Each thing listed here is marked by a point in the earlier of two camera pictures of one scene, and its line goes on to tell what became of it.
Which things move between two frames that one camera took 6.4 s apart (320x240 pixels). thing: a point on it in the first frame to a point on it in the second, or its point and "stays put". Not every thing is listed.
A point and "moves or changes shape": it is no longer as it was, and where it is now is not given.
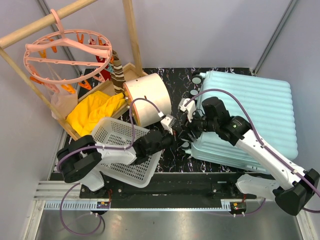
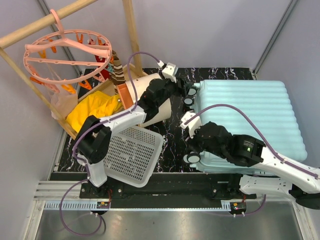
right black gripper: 190,126 to 191,143
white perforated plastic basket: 109,132 stays put
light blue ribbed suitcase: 270,101 moves or changes shape
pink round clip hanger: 66,56 stays put
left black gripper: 175,139 to 181,91
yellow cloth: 84,116 stays put
